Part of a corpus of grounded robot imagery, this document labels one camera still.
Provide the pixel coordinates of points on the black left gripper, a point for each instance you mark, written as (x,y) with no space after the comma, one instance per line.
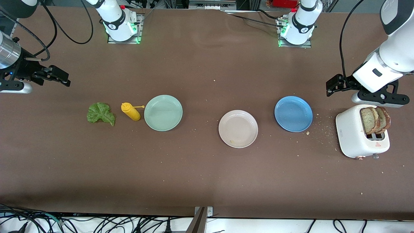
(347,83)

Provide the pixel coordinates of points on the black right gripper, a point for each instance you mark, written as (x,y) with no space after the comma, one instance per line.
(26,69)

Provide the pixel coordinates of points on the brown bread slice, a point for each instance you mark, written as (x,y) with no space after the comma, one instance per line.
(385,119)
(368,119)

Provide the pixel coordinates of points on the green lettuce leaf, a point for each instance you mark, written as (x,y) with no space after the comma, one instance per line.
(98,113)

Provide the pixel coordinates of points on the yellow mustard squeeze bottle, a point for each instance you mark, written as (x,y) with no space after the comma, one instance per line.
(131,112)

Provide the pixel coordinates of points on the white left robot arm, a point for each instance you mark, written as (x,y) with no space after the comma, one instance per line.
(397,48)

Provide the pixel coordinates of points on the blue plate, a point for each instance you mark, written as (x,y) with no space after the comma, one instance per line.
(292,113)

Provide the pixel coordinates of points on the beige plate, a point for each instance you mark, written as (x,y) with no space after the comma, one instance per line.
(237,127)

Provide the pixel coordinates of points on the mint green plate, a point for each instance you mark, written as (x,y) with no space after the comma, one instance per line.
(163,113)

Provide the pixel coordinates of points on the white toaster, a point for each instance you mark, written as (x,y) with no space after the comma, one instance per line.
(351,132)

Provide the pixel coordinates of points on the red box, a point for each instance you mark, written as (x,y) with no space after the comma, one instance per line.
(284,3)

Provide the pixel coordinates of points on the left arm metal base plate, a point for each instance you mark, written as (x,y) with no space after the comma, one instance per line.
(294,46)

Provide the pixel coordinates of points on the aluminium table edge rail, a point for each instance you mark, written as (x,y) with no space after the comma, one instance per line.
(14,29)

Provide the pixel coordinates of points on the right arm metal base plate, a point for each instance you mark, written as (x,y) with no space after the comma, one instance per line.
(140,30)

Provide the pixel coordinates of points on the aluminium frame piece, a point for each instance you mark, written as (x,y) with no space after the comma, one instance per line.
(212,5)

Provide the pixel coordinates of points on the grey metal camera post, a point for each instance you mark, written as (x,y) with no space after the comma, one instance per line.
(199,223)

